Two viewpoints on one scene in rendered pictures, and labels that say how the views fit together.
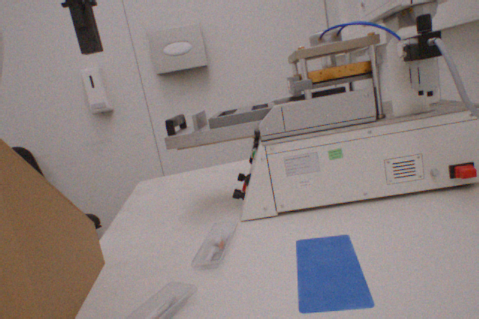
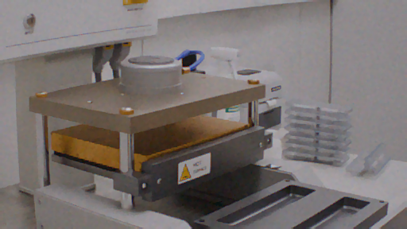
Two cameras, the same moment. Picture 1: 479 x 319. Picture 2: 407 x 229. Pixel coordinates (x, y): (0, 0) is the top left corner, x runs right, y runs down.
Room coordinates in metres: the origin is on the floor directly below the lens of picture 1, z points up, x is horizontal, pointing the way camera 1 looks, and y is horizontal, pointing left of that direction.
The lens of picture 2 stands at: (1.75, 0.29, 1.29)
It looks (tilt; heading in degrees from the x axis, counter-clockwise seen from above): 14 degrees down; 214
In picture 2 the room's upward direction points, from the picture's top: straight up
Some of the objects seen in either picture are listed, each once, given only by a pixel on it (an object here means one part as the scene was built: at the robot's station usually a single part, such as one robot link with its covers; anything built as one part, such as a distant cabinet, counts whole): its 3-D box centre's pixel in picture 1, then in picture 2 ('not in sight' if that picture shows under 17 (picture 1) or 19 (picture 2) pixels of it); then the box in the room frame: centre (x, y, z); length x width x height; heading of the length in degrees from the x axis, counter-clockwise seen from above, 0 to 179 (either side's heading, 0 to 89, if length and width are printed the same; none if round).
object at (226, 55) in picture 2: not in sight; (225, 96); (0.14, -0.63, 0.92); 0.09 x 0.08 x 0.25; 88
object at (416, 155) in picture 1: (339, 155); not in sight; (0.95, -0.25, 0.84); 0.53 x 0.37 x 0.17; 84
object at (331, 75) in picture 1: (328, 64); (155, 121); (0.96, -0.26, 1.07); 0.22 x 0.17 x 0.10; 174
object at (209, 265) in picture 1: (217, 244); not in sight; (0.71, 0.08, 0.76); 0.18 x 0.06 x 0.02; 169
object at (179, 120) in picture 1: (176, 123); not in sight; (1.01, 0.15, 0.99); 0.15 x 0.02 x 0.04; 174
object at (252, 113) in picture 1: (245, 114); (298, 220); (0.99, -0.03, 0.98); 0.20 x 0.17 x 0.03; 174
